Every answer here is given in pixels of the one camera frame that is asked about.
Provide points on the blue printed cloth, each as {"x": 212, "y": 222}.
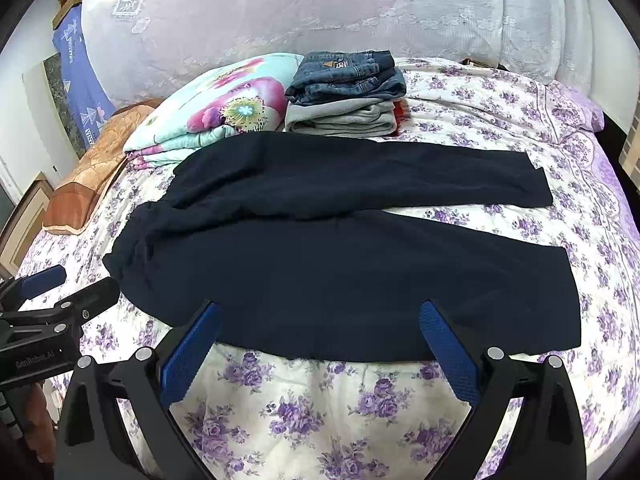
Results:
{"x": 88, "y": 103}

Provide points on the dark navy pants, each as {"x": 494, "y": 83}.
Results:
{"x": 303, "y": 243}

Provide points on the wooden picture frame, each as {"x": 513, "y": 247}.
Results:
{"x": 23, "y": 225}

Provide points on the folded grey garment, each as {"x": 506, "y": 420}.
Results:
{"x": 358, "y": 118}

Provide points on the folded blue jeans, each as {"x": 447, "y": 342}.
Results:
{"x": 327, "y": 76}

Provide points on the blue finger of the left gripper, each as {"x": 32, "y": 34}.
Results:
{"x": 15, "y": 291}
{"x": 59, "y": 325}

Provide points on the red folded garment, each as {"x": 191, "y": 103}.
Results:
{"x": 401, "y": 114}

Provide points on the floral turquoise folded blanket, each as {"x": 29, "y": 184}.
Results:
{"x": 242, "y": 97}

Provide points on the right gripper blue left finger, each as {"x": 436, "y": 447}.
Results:
{"x": 93, "y": 441}

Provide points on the beige woven box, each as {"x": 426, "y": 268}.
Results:
{"x": 630, "y": 154}

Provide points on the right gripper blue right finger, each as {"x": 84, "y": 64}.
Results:
{"x": 547, "y": 440}

